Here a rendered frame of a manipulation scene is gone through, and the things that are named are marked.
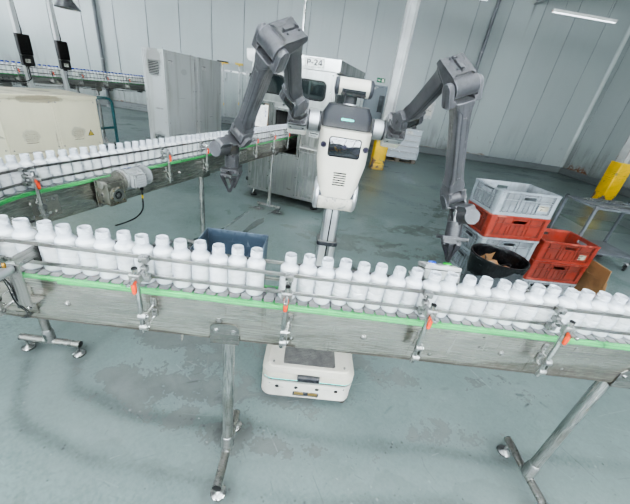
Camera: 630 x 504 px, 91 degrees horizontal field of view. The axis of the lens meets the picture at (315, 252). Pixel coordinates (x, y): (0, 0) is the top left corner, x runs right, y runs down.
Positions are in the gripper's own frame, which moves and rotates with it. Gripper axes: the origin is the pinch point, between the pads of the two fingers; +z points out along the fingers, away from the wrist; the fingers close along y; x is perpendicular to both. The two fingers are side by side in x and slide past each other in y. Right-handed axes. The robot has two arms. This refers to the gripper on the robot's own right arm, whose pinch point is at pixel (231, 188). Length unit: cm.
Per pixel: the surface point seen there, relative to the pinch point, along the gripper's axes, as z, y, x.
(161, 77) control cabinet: -18, -483, -257
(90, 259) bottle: 15, 45, -32
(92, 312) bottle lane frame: 34, 49, -33
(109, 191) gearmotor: 28, -44, -84
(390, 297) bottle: 15, 43, 65
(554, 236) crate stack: 64, -190, 305
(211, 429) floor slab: 122, 31, 0
